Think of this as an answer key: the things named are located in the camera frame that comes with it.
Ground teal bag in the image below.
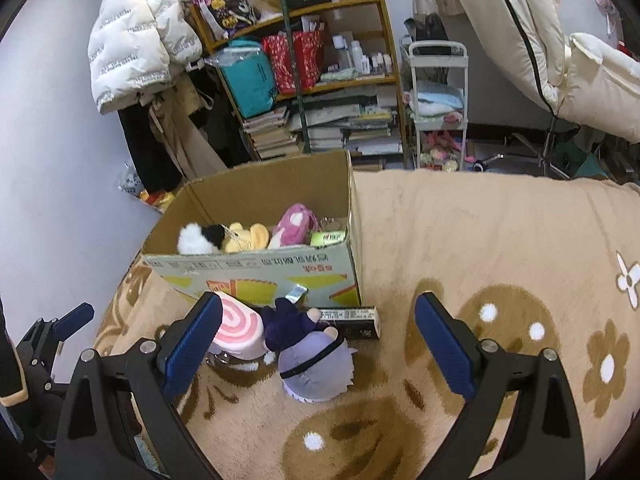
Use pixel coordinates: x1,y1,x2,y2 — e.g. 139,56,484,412
217,40,278,118

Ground red gift bag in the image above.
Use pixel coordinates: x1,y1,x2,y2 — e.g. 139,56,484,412
261,30,326,95

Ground group of cosmetic bottles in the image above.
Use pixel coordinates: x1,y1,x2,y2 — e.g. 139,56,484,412
327,32,396,75

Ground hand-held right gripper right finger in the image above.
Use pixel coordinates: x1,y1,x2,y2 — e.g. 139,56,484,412
414,291,586,480

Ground yellow plush toy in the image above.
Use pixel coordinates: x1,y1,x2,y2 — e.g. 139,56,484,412
220,223,271,253

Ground white fluffy plush toy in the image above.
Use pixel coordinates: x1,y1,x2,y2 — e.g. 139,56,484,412
177,223,227,255

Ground pink plush pouch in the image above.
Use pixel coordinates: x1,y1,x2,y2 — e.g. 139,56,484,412
268,203,319,249

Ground plastic bag of toys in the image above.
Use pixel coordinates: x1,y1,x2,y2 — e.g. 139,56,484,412
118,162,176,211

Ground beige brown patterned blanket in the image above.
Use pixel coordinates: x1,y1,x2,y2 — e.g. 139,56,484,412
92,170,640,480

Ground cream padded recliner chair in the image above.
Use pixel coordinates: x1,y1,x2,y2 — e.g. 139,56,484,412
440,0,640,143

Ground green pole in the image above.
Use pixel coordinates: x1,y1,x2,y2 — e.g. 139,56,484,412
276,0,307,156

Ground green packet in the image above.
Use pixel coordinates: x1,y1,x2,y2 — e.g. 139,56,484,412
310,230,347,247

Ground long black box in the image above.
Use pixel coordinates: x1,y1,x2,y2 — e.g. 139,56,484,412
317,306,382,341

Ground white trolley cart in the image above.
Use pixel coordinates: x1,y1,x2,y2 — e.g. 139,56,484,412
404,41,469,171

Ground dark bag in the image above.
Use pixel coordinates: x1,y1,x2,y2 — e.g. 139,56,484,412
404,12,450,43

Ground beige hanging coat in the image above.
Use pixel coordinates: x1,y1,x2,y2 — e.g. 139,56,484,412
150,80,226,181

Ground black hanging pants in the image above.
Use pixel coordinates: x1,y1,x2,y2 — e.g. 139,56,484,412
117,102,183,193

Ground white puffer jacket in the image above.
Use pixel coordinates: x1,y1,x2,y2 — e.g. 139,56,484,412
87,0,203,115

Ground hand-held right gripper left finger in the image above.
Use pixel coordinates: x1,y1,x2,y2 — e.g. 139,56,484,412
54,291,223,480

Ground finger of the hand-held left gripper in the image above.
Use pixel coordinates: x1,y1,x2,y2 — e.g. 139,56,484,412
15,302,96,367

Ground dark hanging garment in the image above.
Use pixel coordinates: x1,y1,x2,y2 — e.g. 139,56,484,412
190,67,251,166

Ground pink swirl roll plush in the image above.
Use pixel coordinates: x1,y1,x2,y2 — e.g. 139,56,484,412
207,294,265,361

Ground pile of magazines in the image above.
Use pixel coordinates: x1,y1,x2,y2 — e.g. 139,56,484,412
290,85,403,156

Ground wooden shelf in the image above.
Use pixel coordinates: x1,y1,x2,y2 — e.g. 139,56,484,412
190,0,408,171

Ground purple plush doll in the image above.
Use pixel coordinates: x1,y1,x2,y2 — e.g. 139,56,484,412
260,297,357,405

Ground cardboard box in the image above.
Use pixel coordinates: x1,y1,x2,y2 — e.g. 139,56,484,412
141,150,363,311

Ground stack of books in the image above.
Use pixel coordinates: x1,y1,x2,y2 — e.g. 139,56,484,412
242,106,301,161

